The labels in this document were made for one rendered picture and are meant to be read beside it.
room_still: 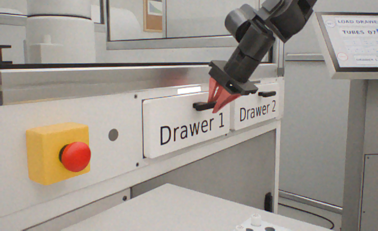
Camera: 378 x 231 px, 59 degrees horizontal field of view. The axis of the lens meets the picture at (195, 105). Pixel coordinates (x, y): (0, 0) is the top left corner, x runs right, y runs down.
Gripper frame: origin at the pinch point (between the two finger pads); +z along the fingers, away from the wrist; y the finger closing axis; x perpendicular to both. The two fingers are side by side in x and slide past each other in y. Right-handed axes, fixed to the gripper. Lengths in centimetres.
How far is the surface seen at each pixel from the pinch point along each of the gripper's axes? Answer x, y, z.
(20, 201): 40.4, -1.5, 10.2
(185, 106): 6.7, 2.5, 1.0
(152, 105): 16.4, 3.3, 0.1
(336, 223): -149, -48, 73
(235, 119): -14.9, -1.0, 5.4
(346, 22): -85, 9, -27
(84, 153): 35.3, -3.5, 0.3
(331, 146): -167, -14, 43
